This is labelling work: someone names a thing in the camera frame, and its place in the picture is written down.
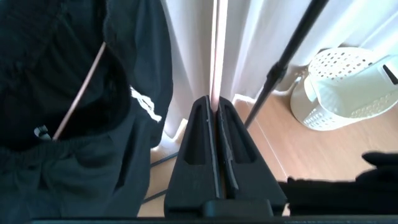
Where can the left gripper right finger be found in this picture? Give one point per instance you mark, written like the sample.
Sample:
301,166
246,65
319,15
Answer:
255,183

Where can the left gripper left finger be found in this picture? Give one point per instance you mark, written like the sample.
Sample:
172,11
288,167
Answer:
192,183

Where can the pink clothes hanger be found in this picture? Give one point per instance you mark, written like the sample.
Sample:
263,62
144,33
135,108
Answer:
79,93
219,62

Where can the white laundry basket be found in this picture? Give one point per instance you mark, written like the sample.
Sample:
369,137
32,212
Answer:
342,93

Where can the black clothes rack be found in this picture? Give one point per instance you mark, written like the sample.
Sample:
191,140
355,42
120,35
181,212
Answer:
289,53

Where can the beige curtain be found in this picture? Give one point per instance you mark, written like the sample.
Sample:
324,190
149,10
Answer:
248,46

